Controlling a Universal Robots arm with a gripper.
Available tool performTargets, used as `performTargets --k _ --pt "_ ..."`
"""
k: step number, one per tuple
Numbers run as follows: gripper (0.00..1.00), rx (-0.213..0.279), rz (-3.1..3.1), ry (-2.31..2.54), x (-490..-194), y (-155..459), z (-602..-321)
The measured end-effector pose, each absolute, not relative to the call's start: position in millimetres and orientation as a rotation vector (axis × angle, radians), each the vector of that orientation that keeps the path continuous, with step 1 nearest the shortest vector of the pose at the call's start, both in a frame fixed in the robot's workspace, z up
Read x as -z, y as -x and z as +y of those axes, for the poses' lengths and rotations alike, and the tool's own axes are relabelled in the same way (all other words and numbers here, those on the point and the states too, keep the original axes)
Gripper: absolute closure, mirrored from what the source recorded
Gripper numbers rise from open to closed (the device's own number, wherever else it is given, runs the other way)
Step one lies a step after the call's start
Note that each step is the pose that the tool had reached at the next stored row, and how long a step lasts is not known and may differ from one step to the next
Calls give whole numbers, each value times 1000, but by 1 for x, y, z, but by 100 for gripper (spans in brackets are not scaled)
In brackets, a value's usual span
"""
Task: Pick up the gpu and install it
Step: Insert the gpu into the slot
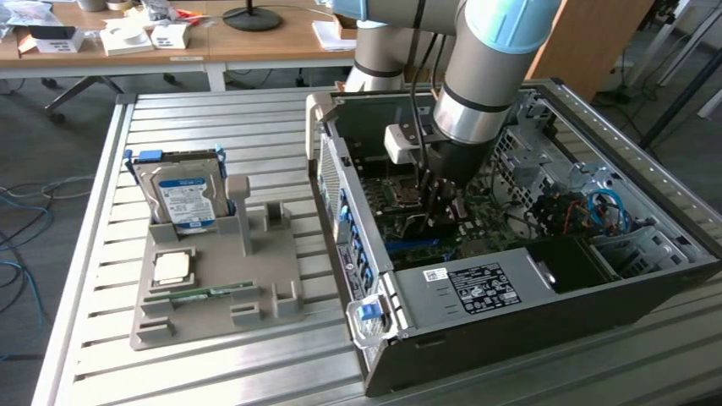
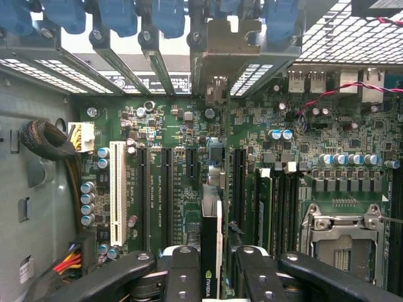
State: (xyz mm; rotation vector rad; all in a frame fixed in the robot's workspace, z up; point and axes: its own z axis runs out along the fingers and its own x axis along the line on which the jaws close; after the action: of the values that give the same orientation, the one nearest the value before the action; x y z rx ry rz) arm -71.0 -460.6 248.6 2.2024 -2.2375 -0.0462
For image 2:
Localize black RAM slot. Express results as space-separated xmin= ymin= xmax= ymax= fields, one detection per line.
xmin=273 ymin=163 xmax=282 ymax=253
xmin=282 ymin=162 xmax=292 ymax=254
xmin=291 ymin=162 xmax=300 ymax=254

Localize long black expansion slot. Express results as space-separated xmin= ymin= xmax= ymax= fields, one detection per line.
xmin=234 ymin=147 xmax=247 ymax=227
xmin=138 ymin=147 xmax=151 ymax=252
xmin=161 ymin=147 xmax=173 ymax=249

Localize metal CPU socket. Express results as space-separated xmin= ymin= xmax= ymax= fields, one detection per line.
xmin=300 ymin=203 xmax=387 ymax=289

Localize white expansion slot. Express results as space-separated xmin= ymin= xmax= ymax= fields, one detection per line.
xmin=109 ymin=140 xmax=128 ymax=247

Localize short black expansion slot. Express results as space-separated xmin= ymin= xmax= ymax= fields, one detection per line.
xmin=186 ymin=148 xmax=198 ymax=177

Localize green motherboard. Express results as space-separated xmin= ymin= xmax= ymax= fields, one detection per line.
xmin=71 ymin=67 xmax=403 ymax=302

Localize white power connector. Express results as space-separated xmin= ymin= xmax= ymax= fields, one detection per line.
xmin=67 ymin=121 xmax=95 ymax=154

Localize black open PC case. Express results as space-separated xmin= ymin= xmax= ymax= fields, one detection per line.
xmin=0 ymin=0 xmax=403 ymax=302

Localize metal USB port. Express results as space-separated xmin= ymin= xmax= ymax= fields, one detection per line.
xmin=288 ymin=69 xmax=305 ymax=94
xmin=310 ymin=69 xmax=327 ymax=94

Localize metal network port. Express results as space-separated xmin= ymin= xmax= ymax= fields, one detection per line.
xmin=339 ymin=69 xmax=359 ymax=94
xmin=361 ymin=68 xmax=385 ymax=104

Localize metal slot cover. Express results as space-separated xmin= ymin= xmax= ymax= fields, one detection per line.
xmin=229 ymin=43 xmax=303 ymax=97
xmin=37 ymin=27 xmax=127 ymax=95

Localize blue card latch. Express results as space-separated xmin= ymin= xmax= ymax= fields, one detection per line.
xmin=0 ymin=0 xmax=34 ymax=37
xmin=263 ymin=0 xmax=300 ymax=45
xmin=150 ymin=0 xmax=186 ymax=39
xmin=40 ymin=0 xmax=86 ymax=35
xmin=97 ymin=0 xmax=139 ymax=38

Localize black connector coloured wires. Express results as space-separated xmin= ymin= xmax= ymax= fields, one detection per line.
xmin=53 ymin=234 xmax=97 ymax=284

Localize black braided cable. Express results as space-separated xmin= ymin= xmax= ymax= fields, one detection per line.
xmin=20 ymin=120 xmax=83 ymax=233

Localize red black twisted wire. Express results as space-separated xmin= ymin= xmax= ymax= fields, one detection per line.
xmin=294 ymin=17 xmax=403 ymax=116

